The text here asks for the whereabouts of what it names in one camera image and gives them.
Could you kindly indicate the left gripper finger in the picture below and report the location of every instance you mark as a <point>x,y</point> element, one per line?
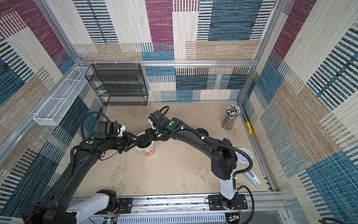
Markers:
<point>132,138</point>
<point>130,146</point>

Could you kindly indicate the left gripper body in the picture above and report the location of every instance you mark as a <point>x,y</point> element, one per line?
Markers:
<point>120,143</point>

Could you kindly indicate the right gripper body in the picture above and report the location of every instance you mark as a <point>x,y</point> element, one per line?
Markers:
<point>149,134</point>

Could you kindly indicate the white leak-proof paper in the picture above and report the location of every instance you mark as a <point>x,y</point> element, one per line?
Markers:
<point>137,141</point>

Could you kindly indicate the paper milk tea cup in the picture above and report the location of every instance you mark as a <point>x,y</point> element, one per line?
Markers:
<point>148,151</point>

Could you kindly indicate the black lid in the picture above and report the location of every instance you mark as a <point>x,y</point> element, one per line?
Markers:
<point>202,131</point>
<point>143,145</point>

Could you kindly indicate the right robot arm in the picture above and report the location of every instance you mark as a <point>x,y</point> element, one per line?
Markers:
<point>227,161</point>

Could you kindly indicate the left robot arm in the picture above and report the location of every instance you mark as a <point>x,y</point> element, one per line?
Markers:
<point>54,207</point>

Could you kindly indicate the white clock stand bar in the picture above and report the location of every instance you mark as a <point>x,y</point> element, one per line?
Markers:
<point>253,178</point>

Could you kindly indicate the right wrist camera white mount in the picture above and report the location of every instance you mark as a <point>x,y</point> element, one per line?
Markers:
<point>153,122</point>

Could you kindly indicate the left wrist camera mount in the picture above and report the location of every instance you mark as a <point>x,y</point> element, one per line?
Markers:
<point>109,128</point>

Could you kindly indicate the black wire shelf rack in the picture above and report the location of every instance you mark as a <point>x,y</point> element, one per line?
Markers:
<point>118,84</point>

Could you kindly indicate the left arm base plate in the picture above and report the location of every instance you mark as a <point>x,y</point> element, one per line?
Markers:
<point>123,206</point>

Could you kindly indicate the white mesh wall basket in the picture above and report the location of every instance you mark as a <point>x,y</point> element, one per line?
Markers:
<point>56,107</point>

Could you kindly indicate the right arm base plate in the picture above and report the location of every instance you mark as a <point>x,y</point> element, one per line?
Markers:
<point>219,202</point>

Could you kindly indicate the yellow marker on rail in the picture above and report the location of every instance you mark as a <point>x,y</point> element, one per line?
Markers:
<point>249,127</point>

